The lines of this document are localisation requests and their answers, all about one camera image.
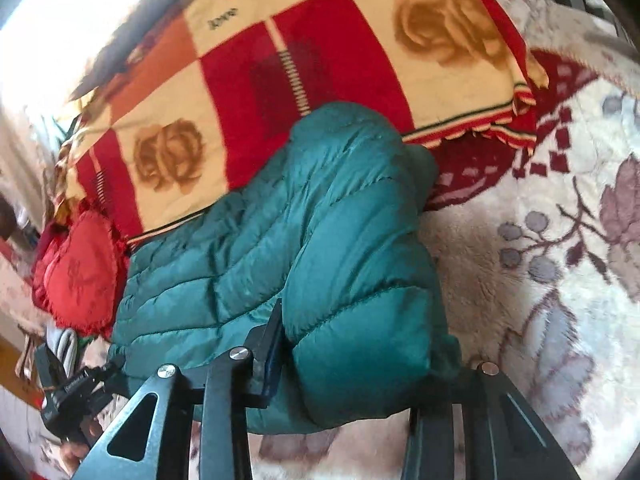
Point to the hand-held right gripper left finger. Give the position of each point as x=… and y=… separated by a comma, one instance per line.
x=272, y=360

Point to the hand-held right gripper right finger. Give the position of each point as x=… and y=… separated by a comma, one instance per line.
x=492, y=410

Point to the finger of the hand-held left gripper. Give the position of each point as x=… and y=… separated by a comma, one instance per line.
x=107, y=370

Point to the teal puffer jacket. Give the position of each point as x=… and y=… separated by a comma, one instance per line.
x=310, y=260

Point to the person's left hand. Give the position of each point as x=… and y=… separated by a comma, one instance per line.
x=77, y=455

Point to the grey white cloth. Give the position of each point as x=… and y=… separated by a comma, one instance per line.
x=62, y=345

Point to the red heart-shaped ruffled pillow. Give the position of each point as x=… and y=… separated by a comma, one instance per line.
x=80, y=275

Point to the white floral fleece blanket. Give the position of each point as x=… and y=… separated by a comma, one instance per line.
x=550, y=240

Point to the red cream rose checked blanket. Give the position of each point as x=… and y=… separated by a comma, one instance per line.
x=280, y=60

